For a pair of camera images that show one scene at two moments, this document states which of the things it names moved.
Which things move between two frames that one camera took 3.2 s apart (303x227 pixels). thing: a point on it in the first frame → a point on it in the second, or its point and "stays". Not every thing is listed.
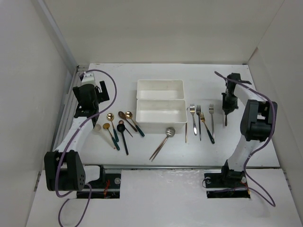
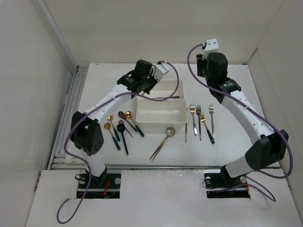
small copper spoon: [121, 122] stays
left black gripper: [102, 96] → [154, 81]
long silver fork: [211, 109] stays
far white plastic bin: [160, 89] stays
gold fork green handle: [210, 135] stays
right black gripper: [227, 108] → [200, 62]
